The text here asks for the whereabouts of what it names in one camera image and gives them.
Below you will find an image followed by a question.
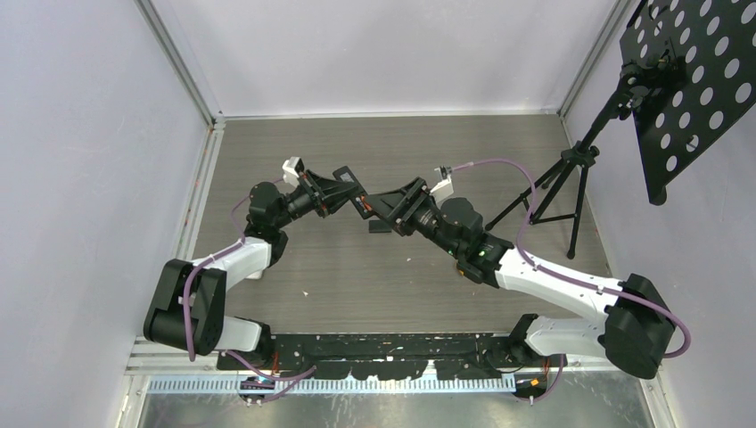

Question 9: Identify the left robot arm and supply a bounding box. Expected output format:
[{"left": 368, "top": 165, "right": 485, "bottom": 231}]
[{"left": 143, "top": 169, "right": 364, "bottom": 369}]

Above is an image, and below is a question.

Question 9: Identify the black perforated panel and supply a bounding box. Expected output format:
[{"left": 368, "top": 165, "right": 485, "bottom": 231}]
[{"left": 620, "top": 0, "right": 755, "bottom": 206}]

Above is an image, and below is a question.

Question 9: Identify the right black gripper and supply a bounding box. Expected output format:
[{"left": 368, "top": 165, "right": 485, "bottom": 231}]
[{"left": 364, "top": 177, "right": 463, "bottom": 258}]

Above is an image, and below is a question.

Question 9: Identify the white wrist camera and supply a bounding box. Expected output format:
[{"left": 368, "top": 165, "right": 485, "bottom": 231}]
[
  {"left": 430, "top": 166, "right": 454, "bottom": 205},
  {"left": 282, "top": 156, "right": 305, "bottom": 188}
]

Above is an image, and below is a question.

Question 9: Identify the aluminium frame rail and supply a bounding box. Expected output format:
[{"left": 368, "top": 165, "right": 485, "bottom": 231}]
[{"left": 124, "top": 336, "right": 662, "bottom": 396}]

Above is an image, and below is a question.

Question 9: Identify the black tripod stand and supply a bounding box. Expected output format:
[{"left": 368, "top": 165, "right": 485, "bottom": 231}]
[{"left": 485, "top": 53, "right": 685, "bottom": 259}]

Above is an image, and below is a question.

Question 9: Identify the black remote control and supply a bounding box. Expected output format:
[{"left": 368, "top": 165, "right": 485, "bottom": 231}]
[{"left": 333, "top": 166, "right": 374, "bottom": 220}]

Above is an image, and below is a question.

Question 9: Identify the white remote control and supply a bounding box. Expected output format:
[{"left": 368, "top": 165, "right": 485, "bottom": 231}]
[{"left": 246, "top": 269, "right": 265, "bottom": 280}]

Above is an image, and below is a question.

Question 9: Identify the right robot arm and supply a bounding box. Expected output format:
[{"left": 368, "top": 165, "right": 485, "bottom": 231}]
[{"left": 360, "top": 178, "right": 677, "bottom": 379}]

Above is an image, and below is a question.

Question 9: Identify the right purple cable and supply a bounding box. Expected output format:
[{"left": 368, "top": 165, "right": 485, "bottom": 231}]
[{"left": 448, "top": 158, "right": 692, "bottom": 405}]

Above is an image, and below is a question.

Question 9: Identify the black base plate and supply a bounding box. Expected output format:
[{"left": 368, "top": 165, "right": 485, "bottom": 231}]
[{"left": 217, "top": 333, "right": 566, "bottom": 399}]

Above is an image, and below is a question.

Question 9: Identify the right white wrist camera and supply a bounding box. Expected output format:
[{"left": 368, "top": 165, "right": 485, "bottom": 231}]
[{"left": 430, "top": 166, "right": 454, "bottom": 205}]

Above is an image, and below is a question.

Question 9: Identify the black battery cover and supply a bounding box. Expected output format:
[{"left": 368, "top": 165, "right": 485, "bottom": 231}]
[{"left": 368, "top": 219, "right": 392, "bottom": 234}]

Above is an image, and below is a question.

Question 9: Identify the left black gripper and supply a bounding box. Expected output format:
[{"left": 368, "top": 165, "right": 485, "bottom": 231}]
[{"left": 274, "top": 170, "right": 358, "bottom": 230}]

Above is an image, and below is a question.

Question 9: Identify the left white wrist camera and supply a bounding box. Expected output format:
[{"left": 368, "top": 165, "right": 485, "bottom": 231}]
[{"left": 282, "top": 156, "right": 305, "bottom": 188}]

